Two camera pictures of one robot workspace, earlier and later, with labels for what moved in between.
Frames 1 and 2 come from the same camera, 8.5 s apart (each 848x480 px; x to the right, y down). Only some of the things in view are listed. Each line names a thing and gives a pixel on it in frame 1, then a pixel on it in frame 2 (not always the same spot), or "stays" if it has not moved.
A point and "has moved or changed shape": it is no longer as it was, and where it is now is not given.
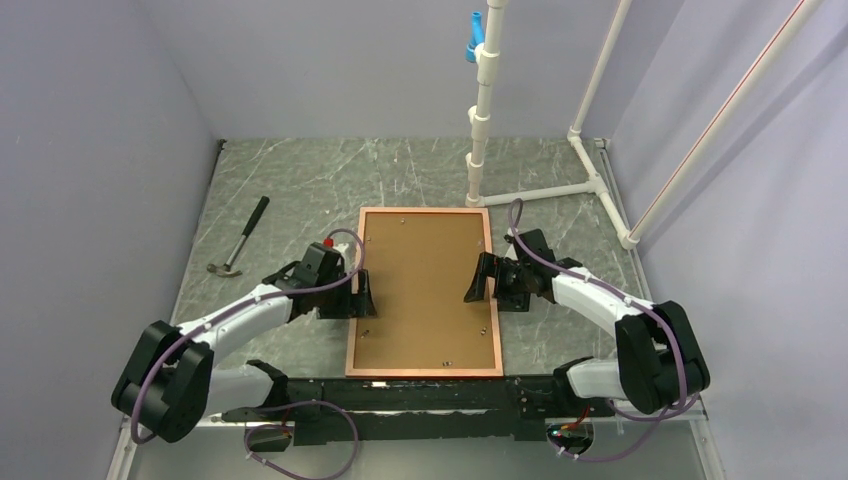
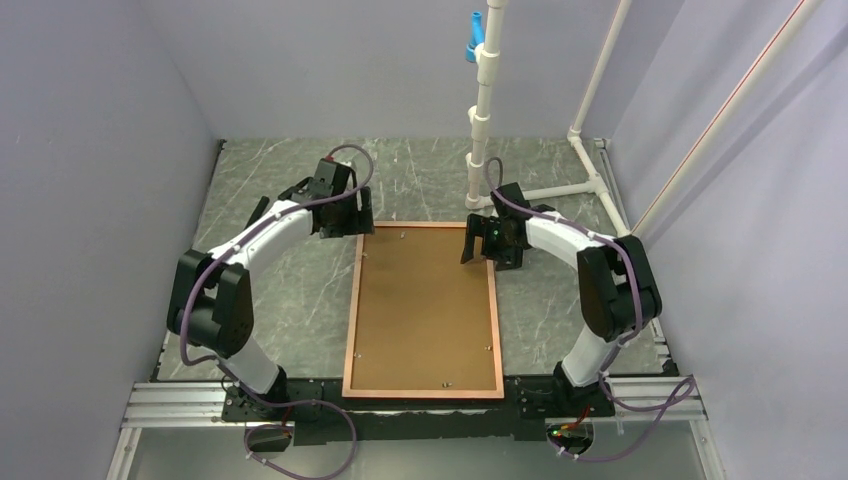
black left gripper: (353, 305) to (361, 222)
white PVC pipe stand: (488, 59) stays
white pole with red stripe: (723, 120) stays
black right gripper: (490, 265) to (481, 226)
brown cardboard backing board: (420, 268) stays
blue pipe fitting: (476, 37) stays
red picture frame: (421, 372) has moved or changed shape
